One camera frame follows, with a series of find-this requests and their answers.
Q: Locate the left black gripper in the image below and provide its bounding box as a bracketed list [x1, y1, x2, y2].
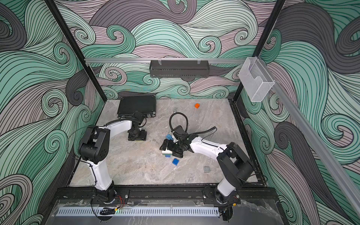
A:
[129, 128, 148, 141]

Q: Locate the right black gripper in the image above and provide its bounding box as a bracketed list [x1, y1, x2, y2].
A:
[160, 139, 184, 157]

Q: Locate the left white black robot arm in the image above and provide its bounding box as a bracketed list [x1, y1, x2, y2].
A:
[79, 111, 147, 196]

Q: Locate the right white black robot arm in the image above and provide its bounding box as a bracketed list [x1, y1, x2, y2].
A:
[159, 126, 254, 202]

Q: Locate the light blue lego brick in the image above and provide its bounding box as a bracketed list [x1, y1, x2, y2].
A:
[166, 134, 173, 140]

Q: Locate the grey lego plate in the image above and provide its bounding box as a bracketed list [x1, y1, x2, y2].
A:
[203, 166, 211, 173]

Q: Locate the black hard case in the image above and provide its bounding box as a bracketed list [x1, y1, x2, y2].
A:
[117, 96, 156, 118]

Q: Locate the black wall tray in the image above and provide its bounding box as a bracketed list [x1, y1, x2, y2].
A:
[149, 61, 210, 78]

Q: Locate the aluminium wall rail back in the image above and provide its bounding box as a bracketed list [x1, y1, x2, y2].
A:
[84, 57, 246, 64]

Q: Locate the aluminium wall rail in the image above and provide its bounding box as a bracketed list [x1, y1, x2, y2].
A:
[84, 57, 246, 64]
[259, 59, 360, 215]

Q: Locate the white slotted cable duct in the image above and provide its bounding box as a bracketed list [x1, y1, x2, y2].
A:
[55, 207, 220, 217]

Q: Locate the clear plastic wall bin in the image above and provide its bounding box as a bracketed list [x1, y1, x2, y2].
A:
[239, 57, 275, 102]

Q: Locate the aluminium wall rail right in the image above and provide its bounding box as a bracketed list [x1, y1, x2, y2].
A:
[259, 59, 360, 215]

